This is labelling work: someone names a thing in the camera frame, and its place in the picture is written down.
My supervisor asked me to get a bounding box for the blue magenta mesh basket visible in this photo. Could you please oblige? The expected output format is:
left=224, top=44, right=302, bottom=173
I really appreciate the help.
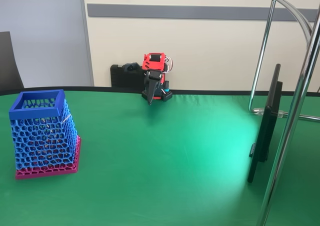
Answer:
left=8, top=89, right=82, bottom=181

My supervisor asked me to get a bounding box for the black plastic tool case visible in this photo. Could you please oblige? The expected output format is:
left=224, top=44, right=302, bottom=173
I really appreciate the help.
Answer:
left=110, top=64, right=146, bottom=88

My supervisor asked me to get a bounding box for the green table cloth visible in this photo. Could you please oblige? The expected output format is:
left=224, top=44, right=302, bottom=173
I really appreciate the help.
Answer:
left=0, top=86, right=320, bottom=226

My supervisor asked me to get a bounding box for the black LED light panel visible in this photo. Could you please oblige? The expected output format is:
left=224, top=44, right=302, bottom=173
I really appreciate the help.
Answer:
left=246, top=63, right=284, bottom=184

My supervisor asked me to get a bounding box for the chrome tube stand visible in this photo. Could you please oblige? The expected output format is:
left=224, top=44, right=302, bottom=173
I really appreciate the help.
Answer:
left=247, top=0, right=320, bottom=226

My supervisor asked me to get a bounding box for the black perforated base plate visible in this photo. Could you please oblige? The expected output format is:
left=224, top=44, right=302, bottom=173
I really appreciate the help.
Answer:
left=141, top=89, right=174, bottom=102

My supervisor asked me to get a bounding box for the black camera on bracket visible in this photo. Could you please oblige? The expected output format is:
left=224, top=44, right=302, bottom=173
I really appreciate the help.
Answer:
left=125, top=61, right=142, bottom=74

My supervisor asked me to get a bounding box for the grey wall rail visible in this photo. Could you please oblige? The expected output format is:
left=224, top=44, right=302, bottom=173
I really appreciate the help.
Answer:
left=86, top=3, right=319, bottom=22

